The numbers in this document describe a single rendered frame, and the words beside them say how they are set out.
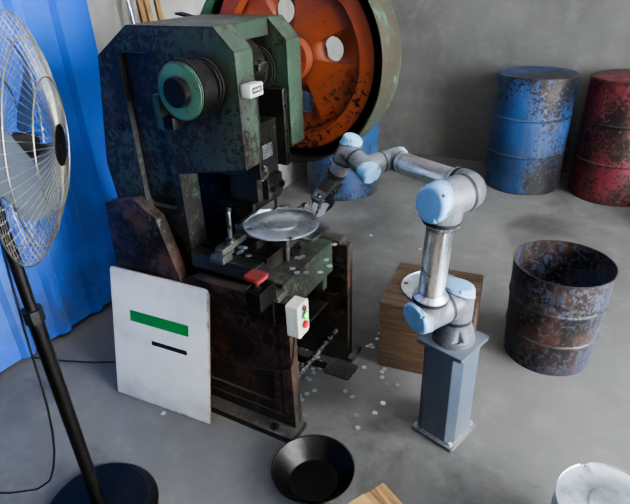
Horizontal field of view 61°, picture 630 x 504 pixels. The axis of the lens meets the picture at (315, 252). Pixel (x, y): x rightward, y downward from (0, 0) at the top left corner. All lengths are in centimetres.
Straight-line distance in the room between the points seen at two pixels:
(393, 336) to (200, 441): 92
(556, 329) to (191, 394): 155
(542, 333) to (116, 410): 186
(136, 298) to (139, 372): 34
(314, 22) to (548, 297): 144
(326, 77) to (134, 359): 142
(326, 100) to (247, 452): 142
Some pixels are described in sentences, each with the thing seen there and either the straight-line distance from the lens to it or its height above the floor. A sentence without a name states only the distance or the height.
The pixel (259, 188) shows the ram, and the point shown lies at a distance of 195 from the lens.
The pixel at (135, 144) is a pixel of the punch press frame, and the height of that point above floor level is 109.
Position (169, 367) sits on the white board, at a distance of 233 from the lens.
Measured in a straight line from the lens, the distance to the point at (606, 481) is 186.
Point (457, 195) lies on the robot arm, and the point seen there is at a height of 106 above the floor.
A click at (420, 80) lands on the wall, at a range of 519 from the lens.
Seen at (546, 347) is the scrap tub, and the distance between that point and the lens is 255.
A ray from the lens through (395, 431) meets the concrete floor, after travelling 226.
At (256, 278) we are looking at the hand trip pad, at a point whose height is 76.
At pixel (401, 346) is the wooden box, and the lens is 244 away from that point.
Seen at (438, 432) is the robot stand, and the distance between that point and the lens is 221.
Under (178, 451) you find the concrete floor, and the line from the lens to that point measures 228.
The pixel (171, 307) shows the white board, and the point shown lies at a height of 47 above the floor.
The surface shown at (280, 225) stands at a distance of 202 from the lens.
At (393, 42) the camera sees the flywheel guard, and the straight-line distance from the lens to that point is 209.
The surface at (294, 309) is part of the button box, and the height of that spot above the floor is 62.
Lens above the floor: 165
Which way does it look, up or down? 28 degrees down
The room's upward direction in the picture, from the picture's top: 2 degrees counter-clockwise
